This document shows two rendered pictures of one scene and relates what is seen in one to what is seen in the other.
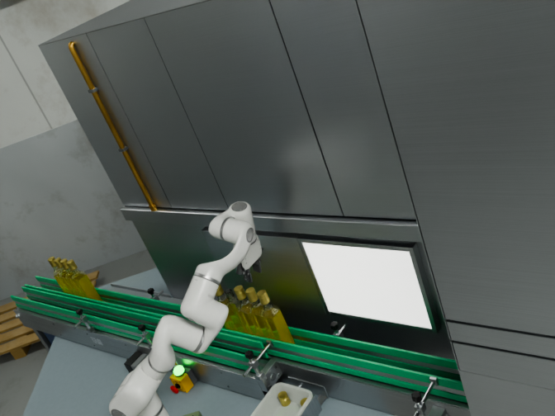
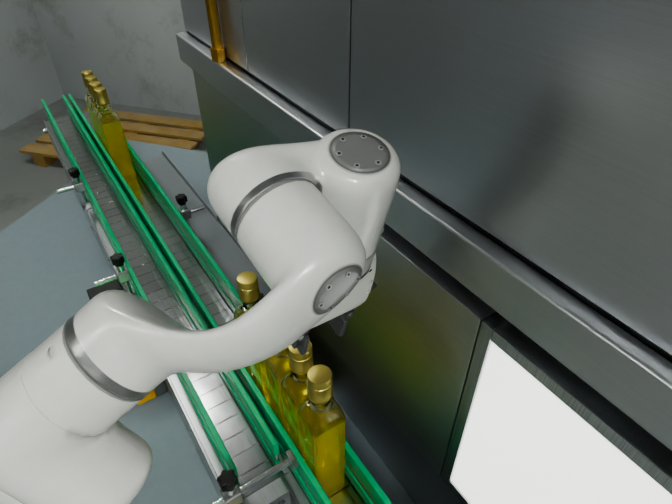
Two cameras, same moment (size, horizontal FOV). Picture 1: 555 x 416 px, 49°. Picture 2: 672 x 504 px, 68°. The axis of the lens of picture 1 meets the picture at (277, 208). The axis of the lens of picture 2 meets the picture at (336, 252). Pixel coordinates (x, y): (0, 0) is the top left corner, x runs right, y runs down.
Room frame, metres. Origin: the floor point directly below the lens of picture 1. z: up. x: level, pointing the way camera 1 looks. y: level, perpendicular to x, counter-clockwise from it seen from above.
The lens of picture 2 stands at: (1.38, 0.06, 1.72)
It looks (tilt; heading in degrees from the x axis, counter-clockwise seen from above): 39 degrees down; 11
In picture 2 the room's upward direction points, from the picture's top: straight up
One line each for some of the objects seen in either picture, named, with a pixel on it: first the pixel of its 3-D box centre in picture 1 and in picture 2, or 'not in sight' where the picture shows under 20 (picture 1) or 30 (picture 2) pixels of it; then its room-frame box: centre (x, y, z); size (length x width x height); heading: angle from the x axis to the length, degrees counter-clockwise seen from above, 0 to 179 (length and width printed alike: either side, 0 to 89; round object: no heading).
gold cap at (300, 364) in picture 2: (251, 294); (300, 355); (1.84, 0.20, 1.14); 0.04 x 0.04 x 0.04
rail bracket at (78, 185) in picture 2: (81, 323); (72, 191); (2.44, 1.04, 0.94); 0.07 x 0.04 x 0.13; 135
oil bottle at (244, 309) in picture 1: (254, 323); (288, 390); (1.88, 0.24, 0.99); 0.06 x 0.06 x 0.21; 45
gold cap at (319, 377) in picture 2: (263, 297); (320, 383); (1.79, 0.16, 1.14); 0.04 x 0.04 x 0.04
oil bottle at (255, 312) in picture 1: (266, 326); (305, 415); (1.84, 0.20, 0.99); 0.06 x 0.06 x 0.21; 46
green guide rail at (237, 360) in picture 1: (109, 326); (102, 218); (2.36, 0.91, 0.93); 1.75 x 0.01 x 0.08; 45
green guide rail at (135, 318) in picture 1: (120, 315); (129, 210); (2.41, 0.85, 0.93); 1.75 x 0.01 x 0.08; 45
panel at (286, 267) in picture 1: (309, 274); (455, 395); (1.80, -0.02, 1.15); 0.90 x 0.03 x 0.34; 45
